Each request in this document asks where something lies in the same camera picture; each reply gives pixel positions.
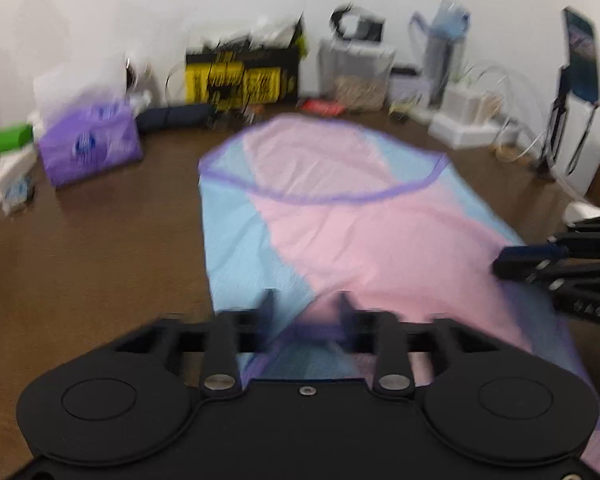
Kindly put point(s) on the black phone stand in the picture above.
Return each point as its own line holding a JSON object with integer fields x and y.
{"x": 555, "y": 125}

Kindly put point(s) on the clear container of seeds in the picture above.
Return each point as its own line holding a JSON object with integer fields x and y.
{"x": 357, "y": 77}

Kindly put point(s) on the white charger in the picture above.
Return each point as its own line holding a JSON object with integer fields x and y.
{"x": 460, "y": 100}

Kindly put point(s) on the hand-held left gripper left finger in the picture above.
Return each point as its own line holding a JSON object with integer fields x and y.
{"x": 221, "y": 340}

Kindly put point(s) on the red packet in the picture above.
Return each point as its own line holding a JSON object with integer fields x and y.
{"x": 322, "y": 106}

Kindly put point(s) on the white power bank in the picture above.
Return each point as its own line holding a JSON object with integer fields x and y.
{"x": 585, "y": 211}

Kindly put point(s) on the dark navy pouch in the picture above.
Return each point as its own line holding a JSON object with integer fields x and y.
{"x": 175, "y": 117}

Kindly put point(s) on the green box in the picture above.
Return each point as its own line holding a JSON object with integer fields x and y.
{"x": 7, "y": 139}

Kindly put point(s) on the small blue packet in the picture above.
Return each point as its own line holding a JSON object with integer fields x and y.
{"x": 19, "y": 195}

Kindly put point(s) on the blue grey water bottle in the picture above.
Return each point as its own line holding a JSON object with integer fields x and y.
{"x": 442, "y": 45}

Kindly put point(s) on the white tissue sheet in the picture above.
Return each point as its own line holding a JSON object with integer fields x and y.
{"x": 75, "y": 85}

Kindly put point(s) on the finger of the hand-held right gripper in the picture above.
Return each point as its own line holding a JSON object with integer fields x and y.
{"x": 575, "y": 285}
{"x": 535, "y": 252}

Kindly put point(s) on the white robot-shaped camera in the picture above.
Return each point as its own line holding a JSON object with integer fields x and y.
{"x": 137, "y": 82}

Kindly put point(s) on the pink and blue garment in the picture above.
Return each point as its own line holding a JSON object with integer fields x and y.
{"x": 355, "y": 230}

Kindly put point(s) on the black and yellow box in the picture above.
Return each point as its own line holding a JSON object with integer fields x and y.
{"x": 245, "y": 77}

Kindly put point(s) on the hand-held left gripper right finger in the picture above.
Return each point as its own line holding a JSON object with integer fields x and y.
{"x": 392, "y": 340}

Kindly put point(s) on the white power strip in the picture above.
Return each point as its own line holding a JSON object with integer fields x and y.
{"x": 465, "y": 130}

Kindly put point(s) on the black wrist watch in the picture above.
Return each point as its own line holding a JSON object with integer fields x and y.
{"x": 355, "y": 25}

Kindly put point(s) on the white flat box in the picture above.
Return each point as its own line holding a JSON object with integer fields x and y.
{"x": 0, "y": 175}

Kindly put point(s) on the smartphone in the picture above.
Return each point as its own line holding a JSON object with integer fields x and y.
{"x": 582, "y": 55}

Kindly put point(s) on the purple tissue box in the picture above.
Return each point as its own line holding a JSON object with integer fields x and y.
{"x": 90, "y": 145}

